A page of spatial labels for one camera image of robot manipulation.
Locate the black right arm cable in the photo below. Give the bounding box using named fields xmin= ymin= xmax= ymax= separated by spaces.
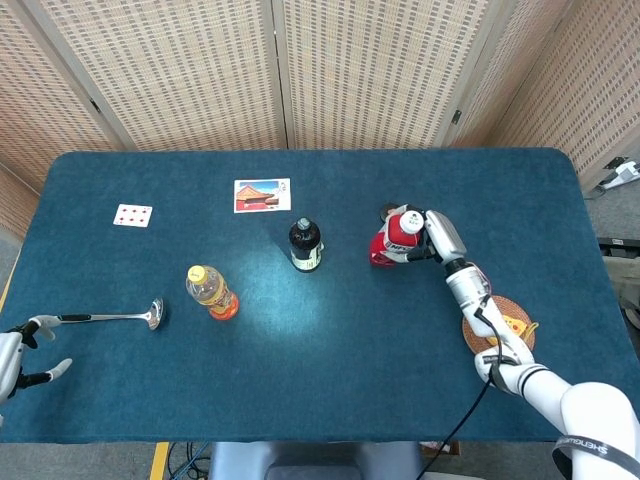
xmin=414 ymin=294 xmax=507 ymax=480

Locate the red-pip playing card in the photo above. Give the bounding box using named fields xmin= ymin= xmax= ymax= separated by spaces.
xmin=112 ymin=203 xmax=154 ymax=230

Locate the dark glass bottle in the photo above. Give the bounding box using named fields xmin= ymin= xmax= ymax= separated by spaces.
xmin=288 ymin=217 xmax=325 ymax=274

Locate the white device on floor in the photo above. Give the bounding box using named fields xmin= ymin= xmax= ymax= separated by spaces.
xmin=597 ymin=157 xmax=640 ymax=192

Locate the round woven rattan coaster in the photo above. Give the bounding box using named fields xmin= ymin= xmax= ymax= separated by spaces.
xmin=461 ymin=295 xmax=537 ymax=356

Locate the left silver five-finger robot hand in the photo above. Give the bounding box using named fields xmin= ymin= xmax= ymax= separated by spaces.
xmin=0 ymin=314 xmax=74 ymax=406

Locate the woven folding screen panel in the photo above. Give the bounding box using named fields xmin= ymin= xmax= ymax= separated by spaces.
xmin=449 ymin=0 xmax=640 ymax=189
xmin=272 ymin=0 xmax=521 ymax=150
xmin=0 ymin=0 xmax=126 ymax=241
xmin=19 ymin=0 xmax=290 ymax=152

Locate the yellow-capped orange tea bottle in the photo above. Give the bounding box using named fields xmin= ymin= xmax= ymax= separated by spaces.
xmin=185 ymin=264 xmax=240 ymax=321

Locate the grey robot torso base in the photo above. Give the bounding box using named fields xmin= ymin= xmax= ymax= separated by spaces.
xmin=207 ymin=442 xmax=426 ymax=480

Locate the blue felt tablecloth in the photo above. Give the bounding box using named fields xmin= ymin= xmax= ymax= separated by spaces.
xmin=0 ymin=147 xmax=640 ymax=446

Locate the red white-capped drink bottle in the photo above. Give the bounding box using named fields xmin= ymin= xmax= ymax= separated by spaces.
xmin=369 ymin=209 xmax=427 ymax=270

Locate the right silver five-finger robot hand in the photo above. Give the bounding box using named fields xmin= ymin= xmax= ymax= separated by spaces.
xmin=378 ymin=202 xmax=469 ymax=267

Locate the black metal bar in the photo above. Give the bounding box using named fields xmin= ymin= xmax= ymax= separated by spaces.
xmin=597 ymin=237 xmax=640 ymax=252

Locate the beige fabric seat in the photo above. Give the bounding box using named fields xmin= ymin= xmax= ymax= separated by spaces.
xmin=602 ymin=252 xmax=640 ymax=321

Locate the steel ladle with black handle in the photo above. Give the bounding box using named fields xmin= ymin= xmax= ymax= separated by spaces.
xmin=55 ymin=297 xmax=167 ymax=332

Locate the floor cable bundle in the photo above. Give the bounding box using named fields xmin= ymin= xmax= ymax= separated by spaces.
xmin=167 ymin=442 xmax=211 ymax=480

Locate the yellow plush charm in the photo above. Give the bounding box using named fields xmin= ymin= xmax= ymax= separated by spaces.
xmin=487 ymin=313 xmax=540 ymax=349

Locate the palace picture postcard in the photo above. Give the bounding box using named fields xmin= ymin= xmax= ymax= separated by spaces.
xmin=233 ymin=177 xmax=292 ymax=215

